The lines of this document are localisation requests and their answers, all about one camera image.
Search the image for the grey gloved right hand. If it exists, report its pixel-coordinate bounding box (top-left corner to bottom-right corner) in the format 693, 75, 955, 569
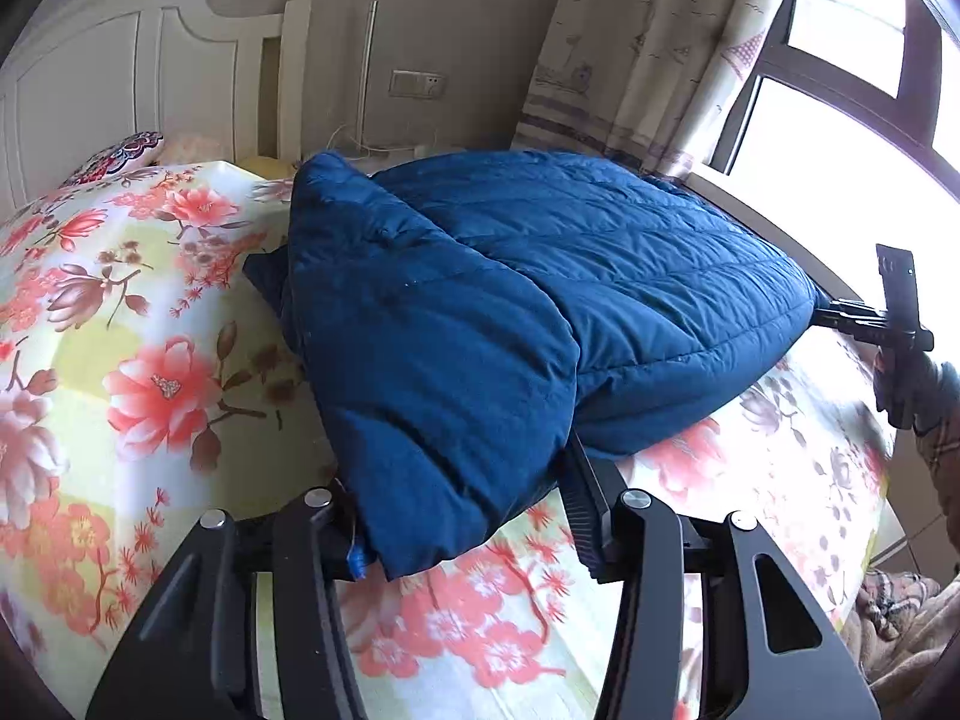
874, 349, 958, 437

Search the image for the blue quilted down coat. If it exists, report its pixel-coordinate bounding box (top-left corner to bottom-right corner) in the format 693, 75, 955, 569
244, 151, 820, 578

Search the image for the embroidered decorative pillow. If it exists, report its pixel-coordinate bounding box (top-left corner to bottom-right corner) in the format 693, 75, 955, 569
64, 130, 164, 187

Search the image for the beige fleece coat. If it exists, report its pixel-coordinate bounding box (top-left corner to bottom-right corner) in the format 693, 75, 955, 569
841, 569, 958, 718

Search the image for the peach fleece blanket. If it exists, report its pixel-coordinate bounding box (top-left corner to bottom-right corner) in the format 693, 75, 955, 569
155, 133, 231, 166

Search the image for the dark framed window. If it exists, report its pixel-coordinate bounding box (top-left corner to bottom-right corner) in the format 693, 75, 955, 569
708, 0, 958, 197

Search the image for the white bedside table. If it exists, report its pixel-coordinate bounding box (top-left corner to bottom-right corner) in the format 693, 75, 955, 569
350, 143, 457, 176

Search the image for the floral bed sheet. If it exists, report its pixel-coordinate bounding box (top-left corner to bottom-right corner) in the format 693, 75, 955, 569
2, 163, 893, 718

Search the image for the beige window sill ledge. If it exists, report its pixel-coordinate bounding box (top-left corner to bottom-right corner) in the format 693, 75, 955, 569
685, 166, 891, 309

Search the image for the white charging cable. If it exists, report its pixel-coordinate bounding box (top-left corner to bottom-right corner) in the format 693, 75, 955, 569
322, 118, 441, 163

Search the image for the patterned cream curtain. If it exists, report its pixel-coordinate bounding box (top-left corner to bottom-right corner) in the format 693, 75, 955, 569
512, 0, 782, 179

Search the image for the white slim desk lamp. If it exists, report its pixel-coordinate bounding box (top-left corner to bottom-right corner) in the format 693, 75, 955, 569
355, 0, 379, 153

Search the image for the yellow pillow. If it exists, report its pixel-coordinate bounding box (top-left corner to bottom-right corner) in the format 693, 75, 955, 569
238, 154, 296, 181

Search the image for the white wooden headboard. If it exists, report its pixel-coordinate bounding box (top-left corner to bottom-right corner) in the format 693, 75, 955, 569
2, 0, 313, 213

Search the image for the wall power socket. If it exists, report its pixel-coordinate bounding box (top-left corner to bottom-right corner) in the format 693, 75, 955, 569
389, 68, 448, 101

